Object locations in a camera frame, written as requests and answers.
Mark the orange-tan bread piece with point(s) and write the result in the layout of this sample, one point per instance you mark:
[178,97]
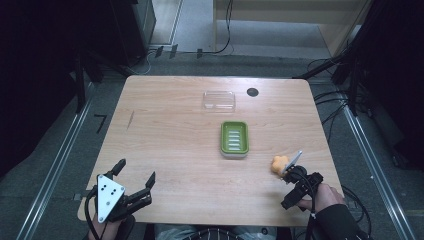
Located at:
[278,164]

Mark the light wooden cabinet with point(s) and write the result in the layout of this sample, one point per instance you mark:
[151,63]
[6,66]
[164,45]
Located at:
[286,13]

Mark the green soap dish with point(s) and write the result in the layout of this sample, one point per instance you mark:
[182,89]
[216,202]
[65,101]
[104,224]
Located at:
[234,139]

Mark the black stand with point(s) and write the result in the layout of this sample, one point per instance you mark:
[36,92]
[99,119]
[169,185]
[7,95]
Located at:
[81,80]
[346,73]

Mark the black round table grommet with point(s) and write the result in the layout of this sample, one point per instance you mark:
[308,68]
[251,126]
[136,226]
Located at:
[252,92]

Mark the clear plastic lid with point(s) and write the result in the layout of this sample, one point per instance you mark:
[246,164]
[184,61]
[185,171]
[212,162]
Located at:
[219,100]

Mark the metal floor rail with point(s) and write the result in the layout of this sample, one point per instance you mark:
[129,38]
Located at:
[55,166]
[376,170]

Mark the person's right hand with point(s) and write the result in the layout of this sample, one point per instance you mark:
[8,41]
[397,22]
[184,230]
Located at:
[325,196]

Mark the person's left hand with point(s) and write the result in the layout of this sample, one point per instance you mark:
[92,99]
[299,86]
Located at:
[106,230]

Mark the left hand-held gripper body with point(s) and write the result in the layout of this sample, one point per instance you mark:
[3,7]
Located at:
[108,196]

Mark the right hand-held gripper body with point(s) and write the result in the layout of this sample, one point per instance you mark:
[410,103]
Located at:
[301,186]

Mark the dark metal cabinet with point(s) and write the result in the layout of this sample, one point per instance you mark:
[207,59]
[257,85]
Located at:
[133,30]

